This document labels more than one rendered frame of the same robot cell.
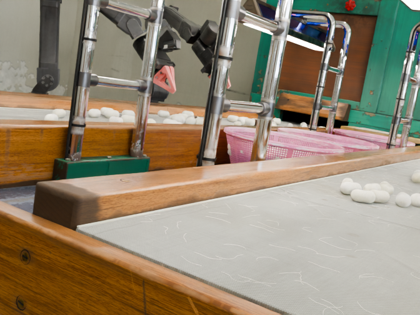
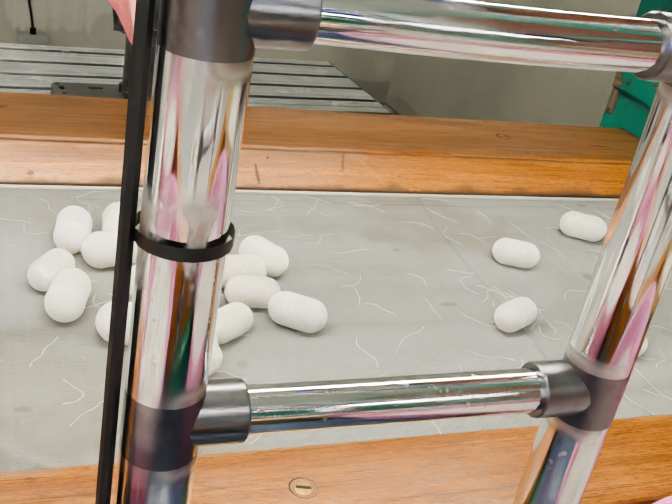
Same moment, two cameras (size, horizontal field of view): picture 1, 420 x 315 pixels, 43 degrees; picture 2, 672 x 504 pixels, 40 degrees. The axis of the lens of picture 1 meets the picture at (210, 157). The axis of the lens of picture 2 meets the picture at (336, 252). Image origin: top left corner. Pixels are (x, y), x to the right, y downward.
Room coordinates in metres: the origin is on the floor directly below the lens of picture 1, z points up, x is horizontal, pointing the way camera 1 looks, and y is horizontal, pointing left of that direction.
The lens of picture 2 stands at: (1.49, -0.45, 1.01)
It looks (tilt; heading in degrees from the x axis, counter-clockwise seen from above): 27 degrees down; 34
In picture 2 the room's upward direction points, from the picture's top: 12 degrees clockwise
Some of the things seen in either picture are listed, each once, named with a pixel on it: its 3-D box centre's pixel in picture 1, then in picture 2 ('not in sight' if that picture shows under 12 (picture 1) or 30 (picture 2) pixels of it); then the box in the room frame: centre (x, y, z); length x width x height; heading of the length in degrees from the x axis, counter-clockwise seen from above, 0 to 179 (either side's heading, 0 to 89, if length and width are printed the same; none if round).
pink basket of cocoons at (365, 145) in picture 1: (324, 154); not in sight; (1.42, -0.30, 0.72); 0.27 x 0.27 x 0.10
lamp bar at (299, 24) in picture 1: (293, 27); not in sight; (1.80, -0.20, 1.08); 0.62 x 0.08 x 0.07; 149
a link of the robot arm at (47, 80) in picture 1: (44, 84); not in sight; (1.61, 0.53, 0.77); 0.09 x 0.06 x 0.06; 14
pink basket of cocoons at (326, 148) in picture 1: (279, 158); not in sight; (1.18, -0.15, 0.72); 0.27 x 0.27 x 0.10
